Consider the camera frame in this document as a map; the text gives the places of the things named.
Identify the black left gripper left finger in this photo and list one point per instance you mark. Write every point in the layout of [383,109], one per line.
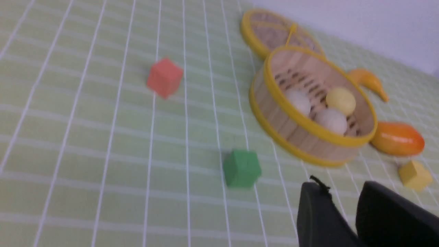
[319,223]

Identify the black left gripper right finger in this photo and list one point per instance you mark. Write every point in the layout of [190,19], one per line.
[386,219]

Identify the white bun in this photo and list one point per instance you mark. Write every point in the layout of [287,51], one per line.
[299,100]
[332,120]

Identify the pale yellow bun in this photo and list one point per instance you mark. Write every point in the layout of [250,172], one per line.
[342,100]

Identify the bamboo steamer tray yellow rim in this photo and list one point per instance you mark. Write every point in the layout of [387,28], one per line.
[300,69]

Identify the woven bamboo steamer lid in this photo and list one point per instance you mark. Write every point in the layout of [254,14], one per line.
[263,31]

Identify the yellow cube block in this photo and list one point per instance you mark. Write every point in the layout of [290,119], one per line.
[414,175]

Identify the orange toy mango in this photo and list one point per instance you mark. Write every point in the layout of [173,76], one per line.
[395,138]

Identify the green cube block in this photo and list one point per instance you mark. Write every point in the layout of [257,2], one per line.
[241,169]

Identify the yellow toy banana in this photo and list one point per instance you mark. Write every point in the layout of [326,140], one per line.
[363,77]

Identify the red cube block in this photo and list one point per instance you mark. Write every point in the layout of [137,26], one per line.
[164,77]

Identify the green checkered tablecloth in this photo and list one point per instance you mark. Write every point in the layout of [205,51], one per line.
[90,156]

